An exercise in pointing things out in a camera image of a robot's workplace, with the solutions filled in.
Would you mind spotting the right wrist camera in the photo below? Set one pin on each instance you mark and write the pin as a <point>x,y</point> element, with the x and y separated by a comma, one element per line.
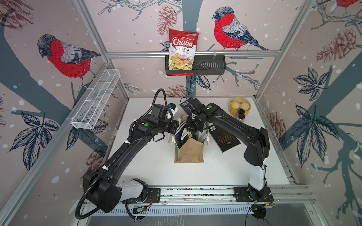
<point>199,109</point>

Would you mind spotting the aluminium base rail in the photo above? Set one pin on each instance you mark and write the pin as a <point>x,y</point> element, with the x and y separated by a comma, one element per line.
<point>206,195</point>

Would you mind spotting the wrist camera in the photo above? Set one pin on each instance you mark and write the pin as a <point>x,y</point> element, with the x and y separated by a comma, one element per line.
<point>173,107</point>
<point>199,109</point>

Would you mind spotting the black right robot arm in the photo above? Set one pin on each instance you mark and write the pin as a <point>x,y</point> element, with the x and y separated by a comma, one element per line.
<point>256,140</point>

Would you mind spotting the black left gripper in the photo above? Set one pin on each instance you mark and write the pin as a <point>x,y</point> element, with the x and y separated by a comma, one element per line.
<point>175,125</point>

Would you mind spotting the burlap canvas bag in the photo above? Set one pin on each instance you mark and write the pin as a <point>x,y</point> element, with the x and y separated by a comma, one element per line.
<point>193,150</point>

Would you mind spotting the navy book yellow label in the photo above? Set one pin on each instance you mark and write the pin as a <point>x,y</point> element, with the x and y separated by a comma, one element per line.
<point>181,136</point>

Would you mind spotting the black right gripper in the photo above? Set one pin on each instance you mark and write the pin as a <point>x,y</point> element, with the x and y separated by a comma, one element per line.
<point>188,127</point>

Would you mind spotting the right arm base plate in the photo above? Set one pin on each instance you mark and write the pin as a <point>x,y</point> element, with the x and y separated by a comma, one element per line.
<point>249,194</point>

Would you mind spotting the red cassava chips bag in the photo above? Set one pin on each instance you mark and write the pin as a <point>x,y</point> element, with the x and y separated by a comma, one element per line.
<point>182,50</point>

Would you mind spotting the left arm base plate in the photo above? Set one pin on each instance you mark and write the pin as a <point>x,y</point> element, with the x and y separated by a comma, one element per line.
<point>152,195</point>

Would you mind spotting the yellow bowl with buns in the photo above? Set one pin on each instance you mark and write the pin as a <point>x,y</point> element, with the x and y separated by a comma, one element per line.
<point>239,103</point>

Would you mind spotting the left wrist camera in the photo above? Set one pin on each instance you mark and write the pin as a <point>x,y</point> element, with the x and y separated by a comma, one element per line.
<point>173,107</point>

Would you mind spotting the black wire wall basket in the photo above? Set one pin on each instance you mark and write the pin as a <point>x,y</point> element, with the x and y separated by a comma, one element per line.
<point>203,65</point>

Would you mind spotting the black paperback book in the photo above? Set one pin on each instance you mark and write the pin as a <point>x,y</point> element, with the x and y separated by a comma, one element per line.
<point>223,138</point>

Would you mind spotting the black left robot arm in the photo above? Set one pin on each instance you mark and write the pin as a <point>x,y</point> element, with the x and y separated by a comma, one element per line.
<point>101,189</point>

